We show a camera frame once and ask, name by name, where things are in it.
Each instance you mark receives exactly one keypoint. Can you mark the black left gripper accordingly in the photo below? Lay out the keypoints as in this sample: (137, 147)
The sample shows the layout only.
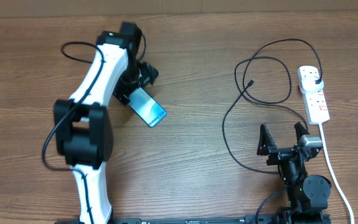
(148, 73)

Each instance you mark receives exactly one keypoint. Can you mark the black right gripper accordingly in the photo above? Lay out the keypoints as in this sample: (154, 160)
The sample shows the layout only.
(266, 146)

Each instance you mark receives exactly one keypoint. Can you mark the blue Galaxy smartphone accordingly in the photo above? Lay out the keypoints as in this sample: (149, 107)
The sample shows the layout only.
(149, 110)

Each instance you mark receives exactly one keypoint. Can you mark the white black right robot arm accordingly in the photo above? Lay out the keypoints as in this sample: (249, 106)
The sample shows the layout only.
(307, 194)

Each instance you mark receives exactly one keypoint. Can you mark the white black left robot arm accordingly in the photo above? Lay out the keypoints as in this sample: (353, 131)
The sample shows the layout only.
(83, 131)

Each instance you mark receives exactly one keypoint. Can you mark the white charger plug adapter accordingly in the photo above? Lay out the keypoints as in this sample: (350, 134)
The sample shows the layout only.
(310, 84)

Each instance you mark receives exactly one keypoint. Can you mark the white power strip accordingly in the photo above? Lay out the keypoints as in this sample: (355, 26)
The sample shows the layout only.
(314, 103)

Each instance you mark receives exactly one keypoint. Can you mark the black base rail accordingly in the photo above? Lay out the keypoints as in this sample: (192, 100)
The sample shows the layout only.
(248, 219)

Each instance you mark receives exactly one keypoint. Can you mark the brown cardboard wall panel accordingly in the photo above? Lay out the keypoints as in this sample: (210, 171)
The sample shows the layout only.
(58, 8)

